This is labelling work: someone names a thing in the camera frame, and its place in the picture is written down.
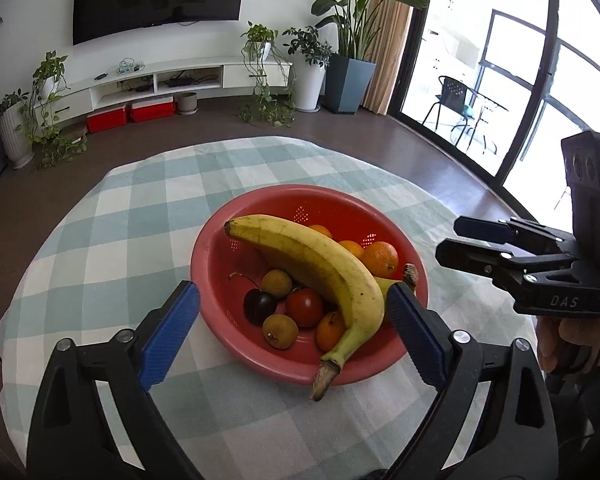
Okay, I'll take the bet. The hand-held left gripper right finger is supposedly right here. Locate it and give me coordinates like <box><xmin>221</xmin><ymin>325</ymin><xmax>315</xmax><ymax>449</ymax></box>
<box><xmin>381</xmin><ymin>282</ymin><xmax>562</xmax><ymax>480</ymax></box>

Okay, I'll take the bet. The round wooden plant stand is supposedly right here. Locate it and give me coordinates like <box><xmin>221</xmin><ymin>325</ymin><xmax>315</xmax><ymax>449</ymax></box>
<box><xmin>60</xmin><ymin>124</ymin><xmax>90</xmax><ymax>145</ymax></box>

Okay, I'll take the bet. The black metal outdoor table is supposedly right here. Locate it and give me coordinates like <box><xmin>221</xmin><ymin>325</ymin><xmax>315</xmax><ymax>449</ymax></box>
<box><xmin>472</xmin><ymin>92</ymin><xmax>512</xmax><ymax>156</ymax></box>

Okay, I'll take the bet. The big-leaf plant in grey-blue pot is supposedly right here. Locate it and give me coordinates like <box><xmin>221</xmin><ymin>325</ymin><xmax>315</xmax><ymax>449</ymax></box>
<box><xmin>292</xmin><ymin>0</ymin><xmax>431</xmax><ymax>115</ymax></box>

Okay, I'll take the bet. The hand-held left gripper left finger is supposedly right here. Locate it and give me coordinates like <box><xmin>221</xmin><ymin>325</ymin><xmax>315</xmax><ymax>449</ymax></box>
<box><xmin>26</xmin><ymin>281</ymin><xmax>204</xmax><ymax>480</ymax></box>

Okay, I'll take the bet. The curved yellow banana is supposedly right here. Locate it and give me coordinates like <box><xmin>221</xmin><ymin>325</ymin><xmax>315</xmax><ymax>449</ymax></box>
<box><xmin>224</xmin><ymin>214</ymin><xmax>386</xmax><ymax>402</ymax></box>

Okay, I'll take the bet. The white television cabinet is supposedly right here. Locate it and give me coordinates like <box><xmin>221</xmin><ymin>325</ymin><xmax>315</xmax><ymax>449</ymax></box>
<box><xmin>45</xmin><ymin>57</ymin><xmax>293</xmax><ymax>123</ymax></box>

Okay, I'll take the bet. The black metal chair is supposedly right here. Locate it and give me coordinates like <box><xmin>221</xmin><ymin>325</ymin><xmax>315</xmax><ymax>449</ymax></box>
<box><xmin>421</xmin><ymin>75</ymin><xmax>481</xmax><ymax>147</ymax></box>

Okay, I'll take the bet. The beige curtain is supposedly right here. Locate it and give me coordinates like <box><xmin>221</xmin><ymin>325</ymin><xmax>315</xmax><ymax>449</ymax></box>
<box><xmin>360</xmin><ymin>0</ymin><xmax>422</xmax><ymax>117</ymax></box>

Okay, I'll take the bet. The small empty flower pot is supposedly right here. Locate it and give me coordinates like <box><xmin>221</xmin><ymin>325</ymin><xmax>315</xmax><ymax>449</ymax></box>
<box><xmin>174</xmin><ymin>91</ymin><xmax>199</xmax><ymax>116</ymax></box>

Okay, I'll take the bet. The person's right hand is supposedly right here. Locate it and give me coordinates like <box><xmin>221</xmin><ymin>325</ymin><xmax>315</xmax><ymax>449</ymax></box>
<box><xmin>535</xmin><ymin>314</ymin><xmax>600</xmax><ymax>375</ymax></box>

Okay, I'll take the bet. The large straight yellow banana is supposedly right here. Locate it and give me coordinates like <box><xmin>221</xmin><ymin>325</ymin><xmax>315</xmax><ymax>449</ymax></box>
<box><xmin>372</xmin><ymin>263</ymin><xmax>419</xmax><ymax>306</ymax></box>

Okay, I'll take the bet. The red plastic colander bowl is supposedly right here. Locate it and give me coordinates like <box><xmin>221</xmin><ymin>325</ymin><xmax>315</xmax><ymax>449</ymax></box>
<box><xmin>190</xmin><ymin>184</ymin><xmax>430</xmax><ymax>387</ymax></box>

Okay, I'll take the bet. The large orange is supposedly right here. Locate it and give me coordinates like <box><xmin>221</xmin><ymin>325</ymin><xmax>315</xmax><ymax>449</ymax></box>
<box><xmin>361</xmin><ymin>241</ymin><xmax>400</xmax><ymax>281</ymax></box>

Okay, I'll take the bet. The medium orange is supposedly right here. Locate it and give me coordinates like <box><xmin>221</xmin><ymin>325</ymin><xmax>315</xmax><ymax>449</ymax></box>
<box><xmin>337</xmin><ymin>240</ymin><xmax>366</xmax><ymax>261</ymax></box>

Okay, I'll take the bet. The dark red cherry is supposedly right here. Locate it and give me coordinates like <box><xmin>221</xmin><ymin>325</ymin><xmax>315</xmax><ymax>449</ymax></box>
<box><xmin>228</xmin><ymin>271</ymin><xmax>277</xmax><ymax>326</ymax></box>

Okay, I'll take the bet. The mandarin with stem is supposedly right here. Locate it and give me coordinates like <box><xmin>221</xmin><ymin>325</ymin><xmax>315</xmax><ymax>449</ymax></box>
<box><xmin>315</xmin><ymin>311</ymin><xmax>348</xmax><ymax>353</ymax></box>

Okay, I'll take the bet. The plant in white ribbed pot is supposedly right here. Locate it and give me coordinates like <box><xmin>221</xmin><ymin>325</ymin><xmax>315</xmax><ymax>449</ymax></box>
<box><xmin>0</xmin><ymin>89</ymin><xmax>36</xmax><ymax>170</ymax></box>

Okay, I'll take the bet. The green white checked tablecloth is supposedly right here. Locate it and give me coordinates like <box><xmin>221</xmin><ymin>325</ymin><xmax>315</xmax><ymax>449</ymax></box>
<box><xmin>0</xmin><ymin>136</ymin><xmax>546</xmax><ymax>480</ymax></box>

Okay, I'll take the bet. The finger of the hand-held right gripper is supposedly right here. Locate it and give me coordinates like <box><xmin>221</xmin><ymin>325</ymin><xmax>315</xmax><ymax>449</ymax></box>
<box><xmin>454</xmin><ymin>216</ymin><xmax>579</xmax><ymax>257</ymax></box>
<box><xmin>435</xmin><ymin>238</ymin><xmax>582</xmax><ymax>289</ymax></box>

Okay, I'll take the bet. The red tomato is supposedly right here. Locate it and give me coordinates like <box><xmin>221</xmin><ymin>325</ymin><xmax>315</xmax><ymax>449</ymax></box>
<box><xmin>285</xmin><ymin>288</ymin><xmax>325</xmax><ymax>329</ymax></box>

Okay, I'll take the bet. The trailing vine plant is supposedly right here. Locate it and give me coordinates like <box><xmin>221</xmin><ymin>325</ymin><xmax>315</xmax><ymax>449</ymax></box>
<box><xmin>237</xmin><ymin>21</ymin><xmax>298</xmax><ymax>128</ymax></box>

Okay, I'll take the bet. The trailing pothos plant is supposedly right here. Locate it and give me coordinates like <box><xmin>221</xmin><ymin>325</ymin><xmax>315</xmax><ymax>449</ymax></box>
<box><xmin>17</xmin><ymin>50</ymin><xmax>89</xmax><ymax>171</ymax></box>

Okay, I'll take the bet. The black framed glass door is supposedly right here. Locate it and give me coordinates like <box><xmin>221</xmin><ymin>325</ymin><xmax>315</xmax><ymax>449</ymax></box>
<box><xmin>387</xmin><ymin>0</ymin><xmax>600</xmax><ymax>221</ymax></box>

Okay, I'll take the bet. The bushy plant in white pot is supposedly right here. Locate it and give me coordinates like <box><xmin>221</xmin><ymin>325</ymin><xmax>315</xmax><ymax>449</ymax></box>
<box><xmin>282</xmin><ymin>25</ymin><xmax>334</xmax><ymax>113</ymax></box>

